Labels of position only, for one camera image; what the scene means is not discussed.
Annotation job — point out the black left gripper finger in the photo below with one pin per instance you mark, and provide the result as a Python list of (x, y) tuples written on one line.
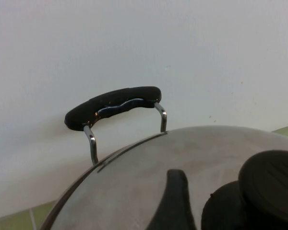
[(176, 206)]

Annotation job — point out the steel pot lid black knob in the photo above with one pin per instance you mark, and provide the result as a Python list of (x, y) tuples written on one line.
[(134, 172)]

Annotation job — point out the green grid pattern table mat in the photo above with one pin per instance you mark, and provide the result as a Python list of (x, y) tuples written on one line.
[(12, 220)]

